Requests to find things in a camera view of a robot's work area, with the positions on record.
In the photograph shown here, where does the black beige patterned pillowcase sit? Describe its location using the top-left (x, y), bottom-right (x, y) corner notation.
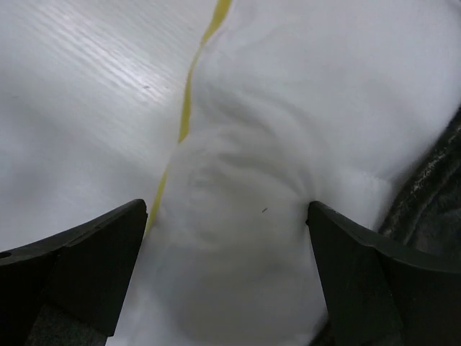
top-left (378, 112), bottom-right (460, 260)

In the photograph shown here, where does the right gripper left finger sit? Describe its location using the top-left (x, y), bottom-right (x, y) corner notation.
top-left (1, 199), bottom-right (147, 345)

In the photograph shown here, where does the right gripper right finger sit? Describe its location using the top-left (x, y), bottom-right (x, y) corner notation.
top-left (307, 202), bottom-right (460, 345)

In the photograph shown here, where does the white pillow yellow edge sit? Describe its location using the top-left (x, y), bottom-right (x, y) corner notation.
top-left (112, 1), bottom-right (460, 345)

